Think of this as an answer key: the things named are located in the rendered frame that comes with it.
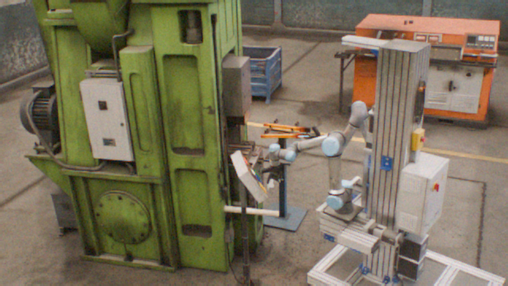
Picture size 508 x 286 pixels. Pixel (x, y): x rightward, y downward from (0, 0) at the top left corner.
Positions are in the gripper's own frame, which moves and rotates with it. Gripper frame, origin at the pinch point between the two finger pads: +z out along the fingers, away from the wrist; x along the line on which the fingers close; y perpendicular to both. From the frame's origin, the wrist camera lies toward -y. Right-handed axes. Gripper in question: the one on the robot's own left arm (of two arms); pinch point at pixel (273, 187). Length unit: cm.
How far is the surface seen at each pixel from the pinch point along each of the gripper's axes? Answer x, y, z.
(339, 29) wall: 721, -363, 76
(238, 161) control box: -18.9, -16.8, -24.6
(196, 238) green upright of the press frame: -26, -63, 61
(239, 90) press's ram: 14, -41, -65
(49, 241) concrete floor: -87, -211, 94
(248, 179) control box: -28.0, 0.3, -19.9
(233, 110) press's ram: 11, -46, -48
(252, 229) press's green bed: 18, -38, 67
